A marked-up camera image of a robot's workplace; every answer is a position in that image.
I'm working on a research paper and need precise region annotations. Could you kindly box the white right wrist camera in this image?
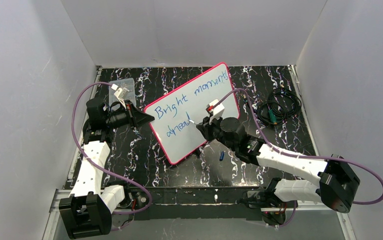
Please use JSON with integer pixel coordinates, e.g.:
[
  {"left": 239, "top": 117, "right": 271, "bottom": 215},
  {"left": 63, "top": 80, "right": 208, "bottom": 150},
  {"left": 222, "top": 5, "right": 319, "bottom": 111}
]
[{"left": 206, "top": 99, "right": 225, "bottom": 124}]

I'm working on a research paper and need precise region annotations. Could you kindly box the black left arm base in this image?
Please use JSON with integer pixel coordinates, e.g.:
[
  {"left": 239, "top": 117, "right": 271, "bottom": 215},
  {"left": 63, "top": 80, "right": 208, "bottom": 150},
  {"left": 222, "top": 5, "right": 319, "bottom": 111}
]
[{"left": 101, "top": 180, "right": 149, "bottom": 212}]

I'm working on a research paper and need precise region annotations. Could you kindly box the pink framed whiteboard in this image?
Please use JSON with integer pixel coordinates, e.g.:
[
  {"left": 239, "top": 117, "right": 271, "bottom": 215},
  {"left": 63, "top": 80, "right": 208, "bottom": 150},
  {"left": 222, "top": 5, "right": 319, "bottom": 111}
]
[{"left": 144, "top": 62, "right": 234, "bottom": 165}]

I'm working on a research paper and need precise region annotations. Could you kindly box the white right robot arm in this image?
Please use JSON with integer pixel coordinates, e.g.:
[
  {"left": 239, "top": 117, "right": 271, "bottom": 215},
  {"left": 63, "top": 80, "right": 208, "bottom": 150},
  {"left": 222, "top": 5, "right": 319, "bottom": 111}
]
[{"left": 196, "top": 117, "right": 360, "bottom": 213}]

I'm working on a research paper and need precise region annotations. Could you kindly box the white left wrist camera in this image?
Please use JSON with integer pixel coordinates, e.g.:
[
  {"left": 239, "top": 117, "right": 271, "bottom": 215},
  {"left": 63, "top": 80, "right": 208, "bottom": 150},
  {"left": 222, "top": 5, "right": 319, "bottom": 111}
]
[{"left": 110, "top": 84, "right": 129, "bottom": 108}]

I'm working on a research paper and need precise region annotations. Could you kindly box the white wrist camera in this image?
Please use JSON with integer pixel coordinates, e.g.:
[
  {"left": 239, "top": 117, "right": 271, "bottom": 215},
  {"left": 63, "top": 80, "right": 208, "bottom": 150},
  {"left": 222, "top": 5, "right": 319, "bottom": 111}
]
[
  {"left": 206, "top": 99, "right": 225, "bottom": 124},
  {"left": 110, "top": 84, "right": 129, "bottom": 108}
]

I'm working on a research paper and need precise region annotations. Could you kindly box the blue marker cap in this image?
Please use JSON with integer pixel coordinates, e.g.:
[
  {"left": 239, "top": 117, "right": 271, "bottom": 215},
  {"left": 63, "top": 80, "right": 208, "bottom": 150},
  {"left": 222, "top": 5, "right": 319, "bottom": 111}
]
[{"left": 219, "top": 151, "right": 225, "bottom": 162}]

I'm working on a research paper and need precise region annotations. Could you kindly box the clear plastic compartment box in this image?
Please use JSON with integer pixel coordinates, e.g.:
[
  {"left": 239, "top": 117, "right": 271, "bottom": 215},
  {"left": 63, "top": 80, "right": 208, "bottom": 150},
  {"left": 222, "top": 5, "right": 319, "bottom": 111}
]
[{"left": 108, "top": 77, "right": 137, "bottom": 106}]

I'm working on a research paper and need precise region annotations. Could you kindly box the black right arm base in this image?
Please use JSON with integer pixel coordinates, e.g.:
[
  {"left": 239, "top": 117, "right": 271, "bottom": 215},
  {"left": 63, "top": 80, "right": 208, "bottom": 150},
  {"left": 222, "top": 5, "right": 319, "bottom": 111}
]
[{"left": 239, "top": 189, "right": 299, "bottom": 227}]

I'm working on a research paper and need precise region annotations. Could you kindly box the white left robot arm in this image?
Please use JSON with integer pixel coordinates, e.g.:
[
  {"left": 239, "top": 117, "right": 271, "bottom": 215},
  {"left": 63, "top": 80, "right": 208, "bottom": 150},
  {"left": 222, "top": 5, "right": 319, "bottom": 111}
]
[{"left": 58, "top": 98, "right": 155, "bottom": 239}]

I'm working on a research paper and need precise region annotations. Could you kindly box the black coiled cable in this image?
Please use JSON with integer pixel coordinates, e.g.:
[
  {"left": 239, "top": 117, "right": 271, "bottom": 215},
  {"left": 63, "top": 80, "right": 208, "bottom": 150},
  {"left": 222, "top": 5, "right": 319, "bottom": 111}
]
[{"left": 242, "top": 83, "right": 303, "bottom": 126}]

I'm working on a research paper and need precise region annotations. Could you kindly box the metal whiteboard stand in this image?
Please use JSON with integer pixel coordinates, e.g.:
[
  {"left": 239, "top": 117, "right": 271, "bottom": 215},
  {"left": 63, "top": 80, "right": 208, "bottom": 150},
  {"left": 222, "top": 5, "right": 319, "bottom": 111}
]
[{"left": 194, "top": 148, "right": 203, "bottom": 159}]

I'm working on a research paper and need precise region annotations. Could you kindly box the aluminium front frame rail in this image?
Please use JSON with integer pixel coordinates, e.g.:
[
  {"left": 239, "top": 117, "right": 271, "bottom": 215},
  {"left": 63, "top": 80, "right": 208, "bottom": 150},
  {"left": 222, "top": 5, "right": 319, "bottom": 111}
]
[{"left": 49, "top": 187, "right": 349, "bottom": 213}]

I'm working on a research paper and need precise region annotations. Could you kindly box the green handled screwdriver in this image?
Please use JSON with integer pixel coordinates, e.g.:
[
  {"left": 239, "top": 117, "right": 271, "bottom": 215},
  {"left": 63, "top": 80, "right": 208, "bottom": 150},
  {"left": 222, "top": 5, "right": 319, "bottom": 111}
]
[{"left": 268, "top": 107, "right": 278, "bottom": 125}]

